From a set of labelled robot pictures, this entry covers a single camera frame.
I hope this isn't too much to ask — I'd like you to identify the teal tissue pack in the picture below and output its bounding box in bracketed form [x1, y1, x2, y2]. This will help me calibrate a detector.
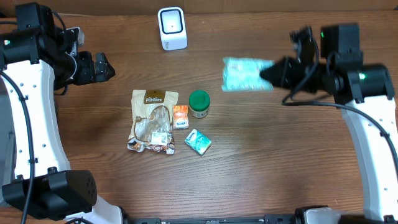
[221, 57, 274, 92]

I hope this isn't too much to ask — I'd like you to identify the brown clear snack bag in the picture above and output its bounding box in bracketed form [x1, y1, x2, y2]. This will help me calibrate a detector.
[127, 90, 178, 155]

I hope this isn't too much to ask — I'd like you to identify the green lid jar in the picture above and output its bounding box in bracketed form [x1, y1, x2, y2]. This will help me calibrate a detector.
[188, 90, 210, 118]

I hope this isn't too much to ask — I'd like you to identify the orange white small box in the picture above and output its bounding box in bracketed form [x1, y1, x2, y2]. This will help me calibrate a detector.
[173, 105, 189, 129]

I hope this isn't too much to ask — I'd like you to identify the small teal gum pack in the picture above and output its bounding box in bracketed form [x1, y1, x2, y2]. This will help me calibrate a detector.
[185, 129, 212, 156]

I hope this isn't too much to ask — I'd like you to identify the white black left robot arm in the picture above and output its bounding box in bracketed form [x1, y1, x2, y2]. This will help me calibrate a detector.
[1, 2, 129, 223]

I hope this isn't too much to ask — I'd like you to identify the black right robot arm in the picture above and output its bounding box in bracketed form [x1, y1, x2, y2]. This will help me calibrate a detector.
[260, 23, 397, 223]

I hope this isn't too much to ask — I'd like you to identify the white barcode scanner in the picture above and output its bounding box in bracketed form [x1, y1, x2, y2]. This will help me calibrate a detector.
[157, 7, 188, 51]

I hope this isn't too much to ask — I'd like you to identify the grey plastic mesh basket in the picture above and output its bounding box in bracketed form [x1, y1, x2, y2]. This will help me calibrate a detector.
[0, 80, 16, 187]

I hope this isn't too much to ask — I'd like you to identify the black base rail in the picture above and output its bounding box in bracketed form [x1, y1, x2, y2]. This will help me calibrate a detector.
[126, 214, 296, 224]

